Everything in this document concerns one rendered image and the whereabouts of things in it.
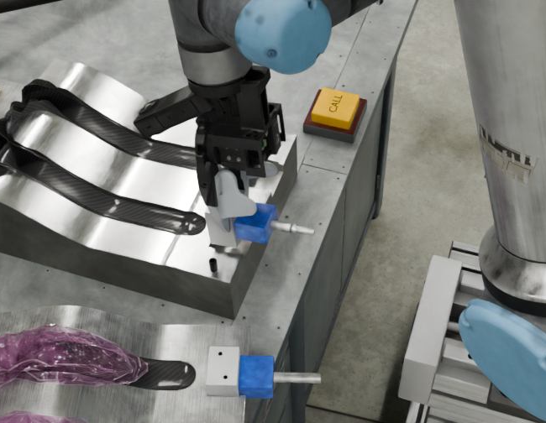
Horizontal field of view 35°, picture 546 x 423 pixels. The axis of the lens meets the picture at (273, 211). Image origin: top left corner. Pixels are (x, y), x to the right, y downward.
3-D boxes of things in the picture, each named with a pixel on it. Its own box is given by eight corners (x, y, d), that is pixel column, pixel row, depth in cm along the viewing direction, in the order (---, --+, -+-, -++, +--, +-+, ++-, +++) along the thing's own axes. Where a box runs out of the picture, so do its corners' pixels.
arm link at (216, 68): (164, 49, 88) (196, 10, 93) (173, 87, 91) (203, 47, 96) (232, 56, 85) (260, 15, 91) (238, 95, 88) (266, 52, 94)
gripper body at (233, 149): (265, 185, 96) (249, 94, 88) (195, 174, 99) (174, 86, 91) (287, 143, 101) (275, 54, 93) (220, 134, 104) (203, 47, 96)
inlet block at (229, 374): (320, 369, 105) (321, 347, 100) (320, 408, 102) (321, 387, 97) (212, 368, 105) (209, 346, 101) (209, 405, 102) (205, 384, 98)
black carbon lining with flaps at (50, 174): (242, 164, 120) (237, 117, 112) (197, 254, 111) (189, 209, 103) (23, 111, 128) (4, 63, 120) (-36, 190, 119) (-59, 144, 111)
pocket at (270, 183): (284, 180, 120) (283, 163, 117) (271, 209, 117) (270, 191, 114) (254, 173, 121) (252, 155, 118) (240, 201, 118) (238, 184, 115)
